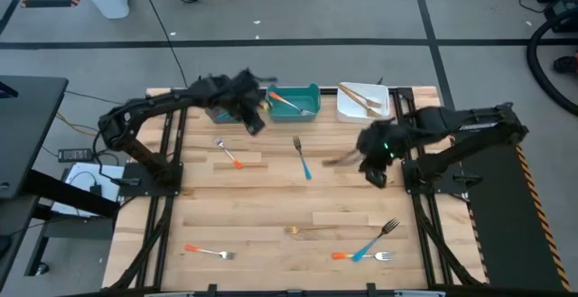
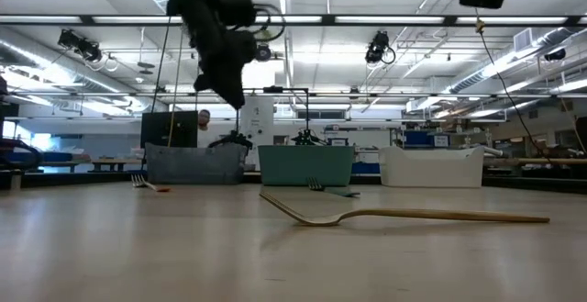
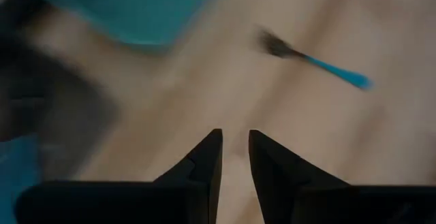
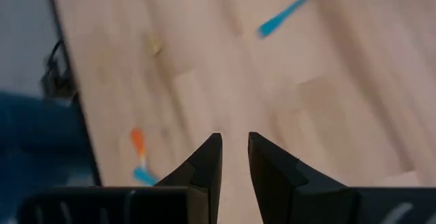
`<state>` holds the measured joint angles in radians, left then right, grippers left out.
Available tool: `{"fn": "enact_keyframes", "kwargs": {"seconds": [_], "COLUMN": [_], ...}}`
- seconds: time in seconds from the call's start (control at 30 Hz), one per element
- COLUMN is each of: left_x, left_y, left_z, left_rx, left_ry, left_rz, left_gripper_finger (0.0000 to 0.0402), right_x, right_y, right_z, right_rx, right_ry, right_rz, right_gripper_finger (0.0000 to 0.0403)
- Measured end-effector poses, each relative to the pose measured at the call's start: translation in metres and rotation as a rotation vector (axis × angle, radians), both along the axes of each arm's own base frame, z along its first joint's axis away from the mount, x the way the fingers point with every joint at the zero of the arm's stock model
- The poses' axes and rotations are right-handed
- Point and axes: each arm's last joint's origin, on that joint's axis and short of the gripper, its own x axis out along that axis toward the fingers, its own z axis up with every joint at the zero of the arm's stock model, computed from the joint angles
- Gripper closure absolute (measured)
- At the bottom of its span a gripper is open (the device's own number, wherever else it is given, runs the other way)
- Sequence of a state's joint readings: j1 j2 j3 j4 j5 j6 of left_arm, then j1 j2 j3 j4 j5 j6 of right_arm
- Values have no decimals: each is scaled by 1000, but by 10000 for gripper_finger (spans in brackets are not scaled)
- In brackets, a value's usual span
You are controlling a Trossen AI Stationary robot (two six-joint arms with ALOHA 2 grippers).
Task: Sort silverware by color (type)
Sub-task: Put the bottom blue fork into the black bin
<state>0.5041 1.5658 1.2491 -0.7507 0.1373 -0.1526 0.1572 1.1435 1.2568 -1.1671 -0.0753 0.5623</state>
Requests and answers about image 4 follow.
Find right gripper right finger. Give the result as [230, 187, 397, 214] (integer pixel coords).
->
[248, 131, 358, 224]

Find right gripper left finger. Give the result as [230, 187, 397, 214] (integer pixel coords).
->
[155, 132, 223, 224]

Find dark fork blue handle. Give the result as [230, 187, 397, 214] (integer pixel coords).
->
[257, 0, 343, 39]
[131, 166, 159, 187]

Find silver fork orange handle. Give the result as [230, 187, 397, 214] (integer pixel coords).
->
[129, 127, 149, 170]

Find dark blue fabric object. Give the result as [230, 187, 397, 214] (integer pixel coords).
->
[0, 91, 98, 224]

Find black table frame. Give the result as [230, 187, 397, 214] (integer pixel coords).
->
[33, 0, 104, 188]

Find black cable bundle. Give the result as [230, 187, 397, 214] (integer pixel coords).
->
[40, 36, 76, 99]

